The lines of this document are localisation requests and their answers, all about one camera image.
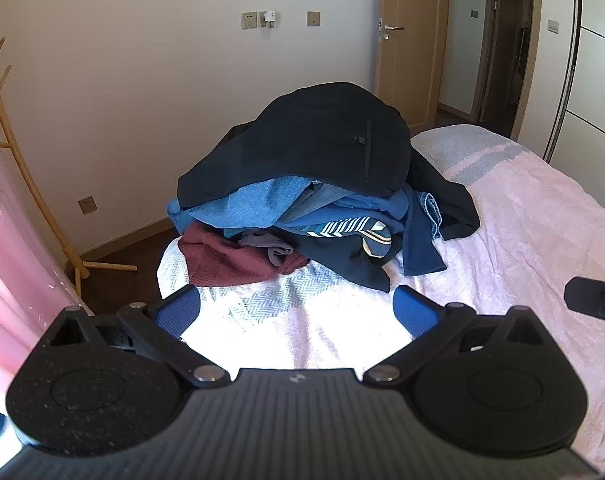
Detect black trousers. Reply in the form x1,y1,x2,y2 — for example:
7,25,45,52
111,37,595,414
176,82,481,240

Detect maroon sweater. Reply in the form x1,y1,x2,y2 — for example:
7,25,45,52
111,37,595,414
178,222,309,287

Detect wooden coat rack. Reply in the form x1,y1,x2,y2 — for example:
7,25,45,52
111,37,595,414
0,37,139,298

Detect navy patterned garment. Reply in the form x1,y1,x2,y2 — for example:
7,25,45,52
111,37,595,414
266,226,403,292

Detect pink curtain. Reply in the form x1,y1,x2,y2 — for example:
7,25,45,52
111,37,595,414
0,156,79,413

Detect grey garment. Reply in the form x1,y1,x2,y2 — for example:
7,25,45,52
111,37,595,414
237,230,294,268

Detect white wardrobe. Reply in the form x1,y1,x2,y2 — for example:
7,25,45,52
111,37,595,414
516,0,605,181

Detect blue denim garment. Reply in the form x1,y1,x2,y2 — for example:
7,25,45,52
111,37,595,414
166,174,443,276

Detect wooden door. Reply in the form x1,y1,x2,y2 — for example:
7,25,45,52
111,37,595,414
374,0,449,134

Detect low wall socket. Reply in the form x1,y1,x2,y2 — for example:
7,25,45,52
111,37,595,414
78,196,97,214

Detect beige wall switch right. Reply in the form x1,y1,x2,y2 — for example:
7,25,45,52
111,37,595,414
307,11,321,26

